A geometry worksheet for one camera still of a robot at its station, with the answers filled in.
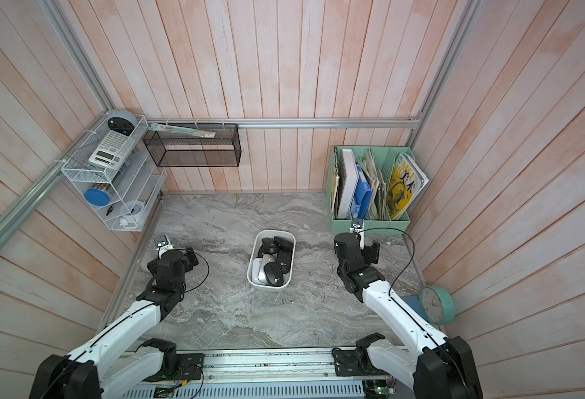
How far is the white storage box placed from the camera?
875mm

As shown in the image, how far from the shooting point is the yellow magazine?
37.0 inches

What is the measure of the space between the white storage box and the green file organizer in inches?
8.8

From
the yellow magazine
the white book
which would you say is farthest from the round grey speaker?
the yellow magazine

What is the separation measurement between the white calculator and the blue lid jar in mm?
98

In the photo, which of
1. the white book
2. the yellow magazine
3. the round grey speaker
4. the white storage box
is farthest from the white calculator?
the yellow magazine

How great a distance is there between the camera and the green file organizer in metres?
0.94

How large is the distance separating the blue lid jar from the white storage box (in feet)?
1.70

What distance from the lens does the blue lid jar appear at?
2.54 ft

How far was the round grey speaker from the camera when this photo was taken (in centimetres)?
81

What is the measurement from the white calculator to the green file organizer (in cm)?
73

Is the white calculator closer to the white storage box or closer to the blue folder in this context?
the white storage box

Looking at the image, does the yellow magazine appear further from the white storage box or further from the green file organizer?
the white storage box
